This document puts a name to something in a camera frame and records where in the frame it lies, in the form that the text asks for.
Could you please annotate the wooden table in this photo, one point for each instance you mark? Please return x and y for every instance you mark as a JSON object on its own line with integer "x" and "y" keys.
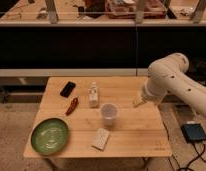
{"x": 94, "y": 117}

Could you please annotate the translucent white cup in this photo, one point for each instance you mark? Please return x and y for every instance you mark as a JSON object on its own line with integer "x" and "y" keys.
{"x": 108, "y": 114}

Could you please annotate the black smartphone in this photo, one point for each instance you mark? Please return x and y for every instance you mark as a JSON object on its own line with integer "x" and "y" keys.
{"x": 68, "y": 88}

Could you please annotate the white rectangular sponge block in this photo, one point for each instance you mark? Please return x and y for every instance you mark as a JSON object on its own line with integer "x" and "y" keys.
{"x": 100, "y": 138}

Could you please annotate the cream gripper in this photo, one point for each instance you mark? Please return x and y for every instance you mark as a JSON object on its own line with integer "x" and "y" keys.
{"x": 137, "y": 101}

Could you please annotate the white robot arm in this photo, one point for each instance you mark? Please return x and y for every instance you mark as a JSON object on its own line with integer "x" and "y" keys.
{"x": 168, "y": 75}

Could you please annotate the red chili pepper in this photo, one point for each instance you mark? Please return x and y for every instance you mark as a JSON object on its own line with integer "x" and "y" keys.
{"x": 72, "y": 106}

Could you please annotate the small white bottle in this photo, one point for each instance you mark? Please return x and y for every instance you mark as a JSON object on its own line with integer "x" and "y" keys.
{"x": 94, "y": 95}

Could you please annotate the background workbench shelf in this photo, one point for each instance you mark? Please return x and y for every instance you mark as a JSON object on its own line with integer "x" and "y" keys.
{"x": 93, "y": 13}

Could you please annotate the green ceramic plate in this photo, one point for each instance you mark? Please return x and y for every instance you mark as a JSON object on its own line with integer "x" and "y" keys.
{"x": 50, "y": 136}

